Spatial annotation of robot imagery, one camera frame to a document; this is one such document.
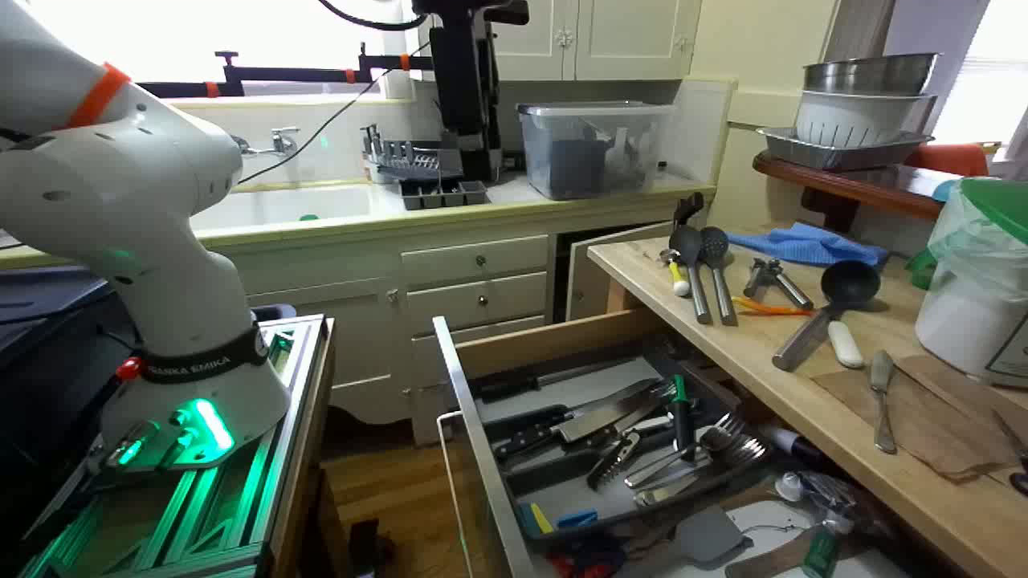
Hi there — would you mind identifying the metal baking tray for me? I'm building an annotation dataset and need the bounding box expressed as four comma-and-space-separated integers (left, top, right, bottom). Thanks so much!
757, 125, 936, 176

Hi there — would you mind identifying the black control box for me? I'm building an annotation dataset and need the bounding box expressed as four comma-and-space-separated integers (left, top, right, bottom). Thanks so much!
0, 266, 145, 544

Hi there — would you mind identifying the cream base cabinet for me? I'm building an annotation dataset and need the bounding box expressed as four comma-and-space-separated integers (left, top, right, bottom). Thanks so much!
225, 226, 563, 431

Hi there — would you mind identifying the dark grey cutlery tray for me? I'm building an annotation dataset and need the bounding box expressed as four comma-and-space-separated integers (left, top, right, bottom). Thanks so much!
469, 354, 777, 541

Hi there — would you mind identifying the black dish drainer tray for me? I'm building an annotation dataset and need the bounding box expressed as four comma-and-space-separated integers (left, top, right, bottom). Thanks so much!
359, 120, 490, 213

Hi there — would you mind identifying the clear plastic storage bin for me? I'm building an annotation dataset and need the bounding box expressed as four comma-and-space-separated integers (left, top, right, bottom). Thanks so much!
518, 100, 678, 203

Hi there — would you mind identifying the serrated knife with black handle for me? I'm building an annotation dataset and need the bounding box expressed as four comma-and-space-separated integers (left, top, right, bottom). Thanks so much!
484, 375, 670, 446

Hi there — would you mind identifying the black cable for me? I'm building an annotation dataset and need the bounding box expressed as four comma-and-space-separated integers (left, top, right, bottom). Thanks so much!
235, 61, 392, 193

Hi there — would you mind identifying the wooden drawer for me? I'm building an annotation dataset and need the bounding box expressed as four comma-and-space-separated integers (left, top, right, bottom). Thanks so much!
429, 306, 967, 578

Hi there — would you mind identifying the orange flat utensil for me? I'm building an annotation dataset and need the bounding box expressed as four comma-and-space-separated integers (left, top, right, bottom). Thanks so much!
733, 297, 815, 323

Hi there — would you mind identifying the black peeler with green collar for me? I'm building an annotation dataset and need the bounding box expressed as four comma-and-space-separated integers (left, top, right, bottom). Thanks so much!
667, 371, 700, 460

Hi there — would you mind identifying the grey spatula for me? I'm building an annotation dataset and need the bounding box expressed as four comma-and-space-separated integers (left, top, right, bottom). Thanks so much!
670, 504, 755, 571

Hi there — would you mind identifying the metal can opener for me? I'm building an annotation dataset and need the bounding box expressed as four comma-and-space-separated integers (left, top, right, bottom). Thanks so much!
741, 255, 815, 316

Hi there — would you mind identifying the chrome faucet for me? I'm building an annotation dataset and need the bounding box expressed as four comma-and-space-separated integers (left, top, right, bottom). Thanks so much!
264, 121, 305, 158

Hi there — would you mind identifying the white round cap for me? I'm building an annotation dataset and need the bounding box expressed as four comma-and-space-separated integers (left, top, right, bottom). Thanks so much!
771, 468, 806, 508

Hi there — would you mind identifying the white bucket with green lid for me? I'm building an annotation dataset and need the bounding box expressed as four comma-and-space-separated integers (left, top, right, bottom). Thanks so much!
913, 176, 1028, 392

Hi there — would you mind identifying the blue and yellow item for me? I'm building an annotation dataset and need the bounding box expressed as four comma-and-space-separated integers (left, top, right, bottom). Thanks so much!
518, 497, 604, 541

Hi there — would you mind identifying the black ladle with metal handle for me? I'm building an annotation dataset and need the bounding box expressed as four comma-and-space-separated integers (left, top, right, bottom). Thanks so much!
769, 258, 883, 375

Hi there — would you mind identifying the black bar with orange clamps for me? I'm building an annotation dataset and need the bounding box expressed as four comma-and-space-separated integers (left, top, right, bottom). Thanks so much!
138, 44, 437, 100

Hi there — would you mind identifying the black camera stand pole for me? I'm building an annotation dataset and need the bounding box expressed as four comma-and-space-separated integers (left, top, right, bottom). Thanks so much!
411, 0, 531, 186

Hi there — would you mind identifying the translucent plastic bag liner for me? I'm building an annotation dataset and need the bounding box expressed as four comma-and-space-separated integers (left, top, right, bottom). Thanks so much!
923, 190, 1028, 316

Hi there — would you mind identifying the stainless steel bowl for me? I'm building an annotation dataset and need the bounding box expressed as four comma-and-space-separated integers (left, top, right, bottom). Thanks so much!
801, 52, 942, 97

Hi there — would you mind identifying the red handled item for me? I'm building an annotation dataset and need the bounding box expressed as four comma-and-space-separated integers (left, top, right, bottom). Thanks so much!
548, 535, 625, 578

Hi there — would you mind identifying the cream wall cabinet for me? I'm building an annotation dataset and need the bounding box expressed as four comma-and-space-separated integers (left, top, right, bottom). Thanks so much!
487, 0, 708, 85

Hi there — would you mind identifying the white kitchen sink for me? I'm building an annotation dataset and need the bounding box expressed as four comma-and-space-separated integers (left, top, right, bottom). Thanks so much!
190, 176, 380, 236

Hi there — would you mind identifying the cream open cabinet door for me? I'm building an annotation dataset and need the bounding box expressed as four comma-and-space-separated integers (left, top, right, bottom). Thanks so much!
563, 218, 678, 325

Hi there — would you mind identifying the silver fork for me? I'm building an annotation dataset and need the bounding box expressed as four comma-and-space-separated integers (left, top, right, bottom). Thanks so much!
700, 407, 755, 452
863, 346, 902, 456

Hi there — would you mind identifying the small black utensil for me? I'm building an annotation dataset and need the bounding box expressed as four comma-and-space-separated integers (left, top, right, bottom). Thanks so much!
670, 190, 710, 227

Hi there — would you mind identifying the orange cylindrical item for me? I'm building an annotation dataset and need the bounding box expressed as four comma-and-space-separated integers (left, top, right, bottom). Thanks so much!
906, 139, 997, 179

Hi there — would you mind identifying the blue cloth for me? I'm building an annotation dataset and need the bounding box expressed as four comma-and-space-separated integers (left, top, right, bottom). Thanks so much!
725, 218, 893, 272

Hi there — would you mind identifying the black scoop with metal handle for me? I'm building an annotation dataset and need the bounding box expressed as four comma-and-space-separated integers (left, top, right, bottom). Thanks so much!
696, 226, 741, 330
666, 226, 715, 328

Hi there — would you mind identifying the dark wooden side table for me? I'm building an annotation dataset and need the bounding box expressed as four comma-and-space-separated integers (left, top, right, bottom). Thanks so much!
748, 148, 969, 236

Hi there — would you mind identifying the green small item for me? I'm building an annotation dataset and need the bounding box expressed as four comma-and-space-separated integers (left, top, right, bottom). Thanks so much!
801, 527, 846, 578

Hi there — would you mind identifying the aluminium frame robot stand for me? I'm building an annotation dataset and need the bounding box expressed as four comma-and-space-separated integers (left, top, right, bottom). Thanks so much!
17, 313, 338, 578

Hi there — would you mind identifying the riveted black handle knife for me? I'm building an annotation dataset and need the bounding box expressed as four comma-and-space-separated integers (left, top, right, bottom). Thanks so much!
496, 421, 604, 468

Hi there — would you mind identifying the small white oblong item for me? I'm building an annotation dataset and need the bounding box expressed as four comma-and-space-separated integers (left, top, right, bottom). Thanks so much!
825, 316, 868, 372

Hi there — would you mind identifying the white and yellow utensil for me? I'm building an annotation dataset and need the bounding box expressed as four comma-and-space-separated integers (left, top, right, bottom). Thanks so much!
658, 245, 694, 303

